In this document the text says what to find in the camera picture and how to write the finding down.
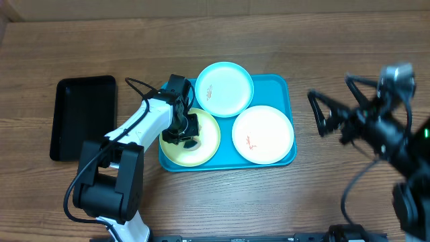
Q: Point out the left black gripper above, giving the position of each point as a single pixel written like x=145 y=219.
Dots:
x=193 y=130

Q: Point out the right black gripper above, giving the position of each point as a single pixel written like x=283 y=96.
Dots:
x=361 y=115

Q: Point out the green and white sponge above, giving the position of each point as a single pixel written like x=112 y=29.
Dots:
x=192 y=144

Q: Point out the yellow-green plate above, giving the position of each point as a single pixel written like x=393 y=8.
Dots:
x=209 y=136

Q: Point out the light blue plate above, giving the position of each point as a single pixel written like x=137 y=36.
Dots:
x=224 y=89

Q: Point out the white plate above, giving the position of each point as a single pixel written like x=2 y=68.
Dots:
x=263 y=135

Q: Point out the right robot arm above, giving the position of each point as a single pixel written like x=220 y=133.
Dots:
x=410 y=198

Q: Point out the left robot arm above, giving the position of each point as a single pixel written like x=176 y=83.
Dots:
x=107 y=189

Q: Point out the teal plastic serving tray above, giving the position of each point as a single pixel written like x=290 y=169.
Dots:
x=269 y=90

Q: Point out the black rectangular tray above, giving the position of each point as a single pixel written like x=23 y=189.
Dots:
x=85 y=109

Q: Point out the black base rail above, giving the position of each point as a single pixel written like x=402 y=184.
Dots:
x=298 y=237

